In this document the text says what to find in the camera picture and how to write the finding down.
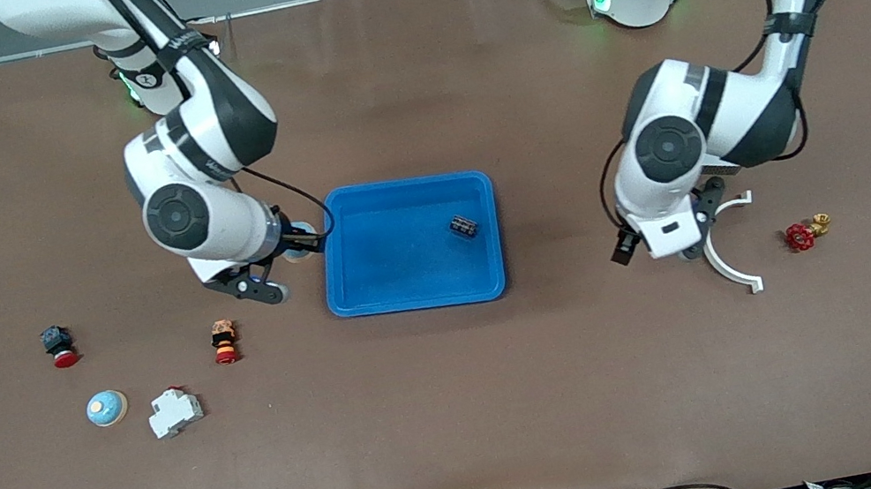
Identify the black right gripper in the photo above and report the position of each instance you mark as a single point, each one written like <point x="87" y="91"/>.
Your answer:
<point x="302" y="237"/>

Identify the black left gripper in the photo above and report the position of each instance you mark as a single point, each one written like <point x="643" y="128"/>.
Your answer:
<point x="621" y="257"/>

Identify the blue bell with tan button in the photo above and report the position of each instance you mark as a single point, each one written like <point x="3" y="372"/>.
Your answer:
<point x="107" y="408"/>
<point x="298" y="256"/>

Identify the small black connector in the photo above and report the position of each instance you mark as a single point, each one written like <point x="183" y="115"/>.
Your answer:
<point x="464" y="227"/>

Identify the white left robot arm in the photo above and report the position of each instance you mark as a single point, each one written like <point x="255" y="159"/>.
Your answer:
<point x="735" y="111"/>

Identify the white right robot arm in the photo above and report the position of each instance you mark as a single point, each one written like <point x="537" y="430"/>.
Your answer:
<point x="201" y="133"/>

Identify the blue plastic tray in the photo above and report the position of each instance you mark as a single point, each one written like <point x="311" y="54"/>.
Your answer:
<point x="404" y="268"/>

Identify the grey metal box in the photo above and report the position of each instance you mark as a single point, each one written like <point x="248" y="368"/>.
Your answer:
<point x="722" y="164"/>

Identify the red handwheel brass valve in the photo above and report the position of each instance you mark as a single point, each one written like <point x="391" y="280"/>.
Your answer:
<point x="801" y="236"/>

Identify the white circuit breaker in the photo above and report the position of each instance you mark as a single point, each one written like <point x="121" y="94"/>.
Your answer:
<point x="175" y="411"/>

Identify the brown table cover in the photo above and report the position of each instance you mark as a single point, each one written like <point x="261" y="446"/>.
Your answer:
<point x="466" y="418"/>

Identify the black emergency button red cap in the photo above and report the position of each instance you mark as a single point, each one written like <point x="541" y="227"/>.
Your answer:
<point x="59" y="345"/>

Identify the white curved plastic bracket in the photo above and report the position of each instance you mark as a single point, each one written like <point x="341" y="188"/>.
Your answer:
<point x="732" y="273"/>

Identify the orange red push button switch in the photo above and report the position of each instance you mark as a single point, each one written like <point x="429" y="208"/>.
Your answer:
<point x="224" y="340"/>

